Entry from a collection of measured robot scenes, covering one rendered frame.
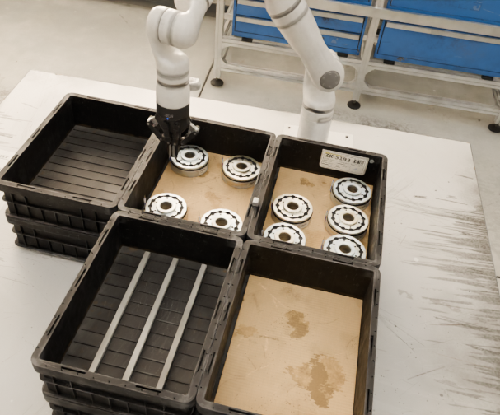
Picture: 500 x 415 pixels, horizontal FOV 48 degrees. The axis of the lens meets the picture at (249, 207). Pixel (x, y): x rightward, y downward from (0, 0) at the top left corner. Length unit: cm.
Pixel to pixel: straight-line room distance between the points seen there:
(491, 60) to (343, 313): 232
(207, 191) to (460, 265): 72
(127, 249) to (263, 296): 34
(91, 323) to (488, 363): 91
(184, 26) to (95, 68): 248
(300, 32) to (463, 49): 194
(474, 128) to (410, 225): 190
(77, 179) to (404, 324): 91
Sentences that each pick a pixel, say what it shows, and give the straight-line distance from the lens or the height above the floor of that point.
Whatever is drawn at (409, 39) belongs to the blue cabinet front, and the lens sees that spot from 325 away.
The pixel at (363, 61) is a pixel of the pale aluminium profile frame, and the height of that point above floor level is 30.
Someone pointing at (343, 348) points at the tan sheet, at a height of 83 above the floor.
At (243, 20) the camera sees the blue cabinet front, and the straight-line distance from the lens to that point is 324.
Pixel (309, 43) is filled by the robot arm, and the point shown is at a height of 116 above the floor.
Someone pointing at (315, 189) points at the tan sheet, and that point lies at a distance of 152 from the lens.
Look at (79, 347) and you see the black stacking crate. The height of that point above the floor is 83.
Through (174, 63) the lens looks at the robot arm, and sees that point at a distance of 120.
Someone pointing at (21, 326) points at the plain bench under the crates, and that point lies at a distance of 141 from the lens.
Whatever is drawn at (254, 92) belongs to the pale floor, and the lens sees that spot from 341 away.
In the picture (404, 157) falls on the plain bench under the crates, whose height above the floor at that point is 70.
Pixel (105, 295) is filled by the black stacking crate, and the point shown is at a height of 83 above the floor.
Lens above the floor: 183
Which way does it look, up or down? 44 degrees down
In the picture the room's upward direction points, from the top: 7 degrees clockwise
